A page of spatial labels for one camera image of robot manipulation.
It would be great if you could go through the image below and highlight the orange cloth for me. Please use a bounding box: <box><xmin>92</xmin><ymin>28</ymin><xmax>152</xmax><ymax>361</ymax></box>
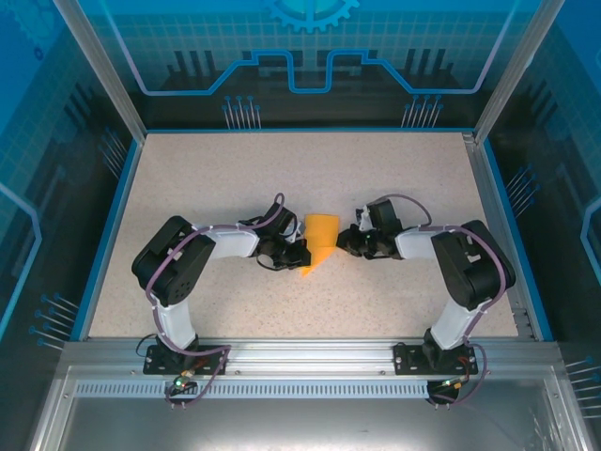
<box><xmin>300</xmin><ymin>213</ymin><xmax>340</xmax><ymax>279</ymax></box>

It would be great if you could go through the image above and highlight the blue table edge strip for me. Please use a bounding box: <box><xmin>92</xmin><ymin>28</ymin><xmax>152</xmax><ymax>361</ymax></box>
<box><xmin>69</xmin><ymin>138</ymin><xmax>145</xmax><ymax>342</ymax></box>
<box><xmin>142</xmin><ymin>127</ymin><xmax>476</xmax><ymax>135</ymax></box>
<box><xmin>482</xmin><ymin>138</ymin><xmax>556</xmax><ymax>342</ymax></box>

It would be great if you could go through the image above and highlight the brushed metal shelf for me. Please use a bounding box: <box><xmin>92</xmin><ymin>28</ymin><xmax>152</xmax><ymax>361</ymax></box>
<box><xmin>27</xmin><ymin>365</ymin><xmax>601</xmax><ymax>451</ymax></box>

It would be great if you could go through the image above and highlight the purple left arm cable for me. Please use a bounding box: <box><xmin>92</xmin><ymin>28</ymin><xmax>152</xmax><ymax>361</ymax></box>
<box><xmin>146</xmin><ymin>192</ymin><xmax>287</xmax><ymax>411</ymax></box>

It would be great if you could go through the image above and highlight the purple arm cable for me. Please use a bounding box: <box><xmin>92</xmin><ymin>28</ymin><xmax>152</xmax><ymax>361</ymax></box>
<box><xmin>146</xmin><ymin>192</ymin><xmax>287</xmax><ymax>411</ymax></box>
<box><xmin>382</xmin><ymin>193</ymin><xmax>516</xmax><ymax>410</ymax></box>

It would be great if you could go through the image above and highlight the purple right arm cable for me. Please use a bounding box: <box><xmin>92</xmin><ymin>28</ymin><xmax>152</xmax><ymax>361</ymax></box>
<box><xmin>382</xmin><ymin>193</ymin><xmax>516</xmax><ymax>410</ymax></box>

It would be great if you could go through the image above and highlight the aluminium mounting rail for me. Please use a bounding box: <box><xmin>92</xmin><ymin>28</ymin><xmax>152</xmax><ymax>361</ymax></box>
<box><xmin>60</xmin><ymin>338</ymin><xmax>562</xmax><ymax>377</ymax></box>

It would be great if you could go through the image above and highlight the aluminium side rail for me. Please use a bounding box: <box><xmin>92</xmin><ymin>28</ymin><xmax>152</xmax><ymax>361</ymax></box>
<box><xmin>462</xmin><ymin>132</ymin><xmax>539</xmax><ymax>340</ymax></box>

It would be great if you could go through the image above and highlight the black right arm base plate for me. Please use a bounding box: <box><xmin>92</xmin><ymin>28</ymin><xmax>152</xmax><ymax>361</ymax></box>
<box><xmin>393</xmin><ymin>342</ymin><xmax>476</xmax><ymax>376</ymax></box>

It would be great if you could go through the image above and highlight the slotted grey cable duct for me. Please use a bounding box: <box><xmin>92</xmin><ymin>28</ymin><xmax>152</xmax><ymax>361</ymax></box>
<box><xmin>73</xmin><ymin>381</ymin><xmax>431</xmax><ymax>400</ymax></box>

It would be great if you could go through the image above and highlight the cable plug with green light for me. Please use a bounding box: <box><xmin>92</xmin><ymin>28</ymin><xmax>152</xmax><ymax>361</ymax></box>
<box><xmin>172</xmin><ymin>369</ymin><xmax>196</xmax><ymax>392</ymax></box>
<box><xmin>439</xmin><ymin>375</ymin><xmax>471</xmax><ymax>392</ymax></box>

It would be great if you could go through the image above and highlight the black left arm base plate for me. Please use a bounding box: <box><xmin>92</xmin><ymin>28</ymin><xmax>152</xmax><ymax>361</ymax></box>
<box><xmin>143</xmin><ymin>344</ymin><xmax>231</xmax><ymax>376</ymax></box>

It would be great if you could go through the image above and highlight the aluminium frame post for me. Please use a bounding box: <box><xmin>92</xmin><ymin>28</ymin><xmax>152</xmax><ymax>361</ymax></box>
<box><xmin>51</xmin><ymin>0</ymin><xmax>147</xmax><ymax>142</ymax></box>
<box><xmin>472</xmin><ymin>0</ymin><xmax>568</xmax><ymax>142</ymax></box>

